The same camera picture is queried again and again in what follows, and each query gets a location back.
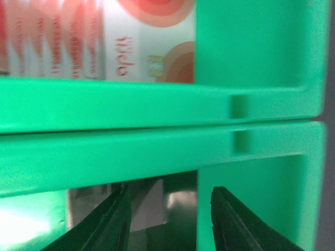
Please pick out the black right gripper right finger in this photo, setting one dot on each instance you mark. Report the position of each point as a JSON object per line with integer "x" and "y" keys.
{"x": 236, "y": 227}

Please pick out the red white card stack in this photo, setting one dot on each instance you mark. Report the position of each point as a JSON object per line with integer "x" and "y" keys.
{"x": 121, "y": 41}

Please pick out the green plastic bin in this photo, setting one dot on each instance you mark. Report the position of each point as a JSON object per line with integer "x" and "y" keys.
{"x": 276, "y": 169}
{"x": 254, "y": 61}

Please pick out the green plastic bin middle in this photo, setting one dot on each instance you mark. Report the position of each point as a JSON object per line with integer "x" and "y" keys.
{"x": 276, "y": 169}

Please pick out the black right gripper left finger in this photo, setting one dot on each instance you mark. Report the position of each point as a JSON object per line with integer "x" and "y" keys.
{"x": 100, "y": 217}

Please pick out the green plastic bin left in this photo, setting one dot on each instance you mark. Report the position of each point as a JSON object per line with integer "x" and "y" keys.
{"x": 254, "y": 61}

